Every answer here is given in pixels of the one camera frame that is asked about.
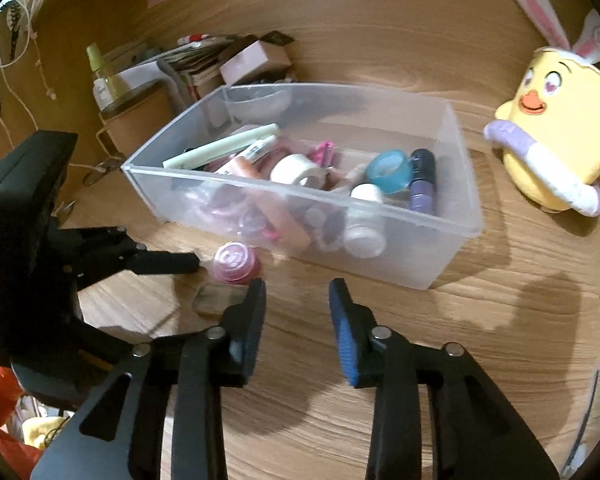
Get yellow cloth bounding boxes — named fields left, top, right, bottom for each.
left=22, top=417, right=68, bottom=451

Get pink tube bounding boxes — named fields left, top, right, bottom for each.
left=215, top=152, right=313, bottom=253

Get orange cloth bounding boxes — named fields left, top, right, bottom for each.
left=0, top=365, right=43, bottom=480

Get stack of books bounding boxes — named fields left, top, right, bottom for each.
left=157, top=35, right=261, bottom=101

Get white medicine bottle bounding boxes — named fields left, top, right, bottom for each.
left=342, top=183, right=387, bottom=258

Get pink scissors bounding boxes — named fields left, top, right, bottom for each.
left=307, top=141, right=337, bottom=168

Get yellow chick plush toy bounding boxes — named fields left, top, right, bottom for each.
left=482, top=0, right=600, bottom=218

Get pink box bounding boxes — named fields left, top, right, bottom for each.
left=219, top=40, right=293, bottom=86

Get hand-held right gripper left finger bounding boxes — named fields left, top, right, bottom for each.
left=30, top=277, right=267, bottom=480

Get blue tape roll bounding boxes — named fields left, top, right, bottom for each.
left=366, top=150, right=412, bottom=195

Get brown cardboard box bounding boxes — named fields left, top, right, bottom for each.
left=99, top=82, right=177, bottom=158

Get white tape roll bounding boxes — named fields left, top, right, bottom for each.
left=270, top=154, right=329, bottom=190

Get thin dark hair stick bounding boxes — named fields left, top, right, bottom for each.
left=567, top=367, right=600, bottom=466

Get white string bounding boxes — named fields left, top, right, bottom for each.
left=0, top=0, right=101, bottom=171

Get pink lidded jar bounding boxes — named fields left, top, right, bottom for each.
left=212, top=242, right=262, bottom=286

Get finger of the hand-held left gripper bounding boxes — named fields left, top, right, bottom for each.
left=55, top=226, right=202, bottom=289

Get purple and black bottle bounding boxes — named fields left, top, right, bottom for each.
left=409, top=148, right=437, bottom=216

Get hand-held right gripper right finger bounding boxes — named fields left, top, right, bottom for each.
left=328, top=277, right=561, bottom=480

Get green bottle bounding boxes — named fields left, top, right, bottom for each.
left=86, top=42, right=126, bottom=111

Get pale green tube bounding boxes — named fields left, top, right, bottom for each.
left=162, top=123, right=281, bottom=170

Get clear plastic bin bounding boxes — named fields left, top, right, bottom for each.
left=121, top=81, right=484, bottom=291

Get pink cord bundle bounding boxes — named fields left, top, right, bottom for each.
left=187, top=182, right=281, bottom=241

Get clear plastic bowl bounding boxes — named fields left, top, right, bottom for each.
left=225, top=87, right=292, bottom=122

